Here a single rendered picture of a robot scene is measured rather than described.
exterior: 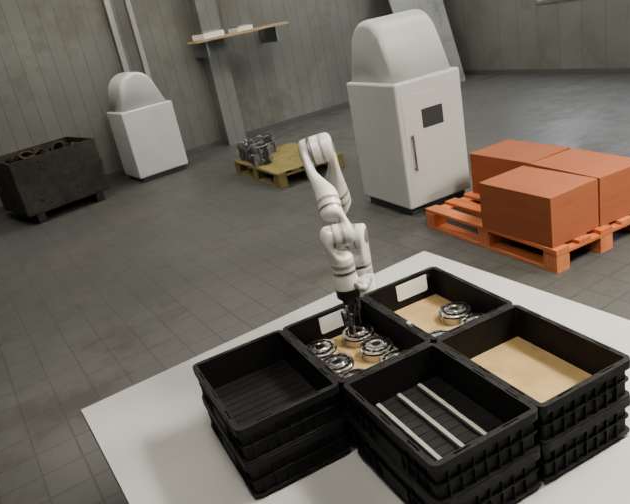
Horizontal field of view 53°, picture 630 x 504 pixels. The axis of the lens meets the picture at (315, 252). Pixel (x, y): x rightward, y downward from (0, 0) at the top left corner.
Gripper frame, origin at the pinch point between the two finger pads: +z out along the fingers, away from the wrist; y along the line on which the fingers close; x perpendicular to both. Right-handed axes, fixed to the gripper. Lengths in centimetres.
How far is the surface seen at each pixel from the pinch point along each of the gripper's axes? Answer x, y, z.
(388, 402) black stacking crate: 15.9, 29.1, 6.4
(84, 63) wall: -521, -580, -59
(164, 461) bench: -51, 44, 19
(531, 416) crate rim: 53, 44, -4
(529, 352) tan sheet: 52, 4, 7
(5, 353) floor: -299, -115, 92
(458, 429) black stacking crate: 36, 39, 6
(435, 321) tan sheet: 22.8, -13.7, 7.0
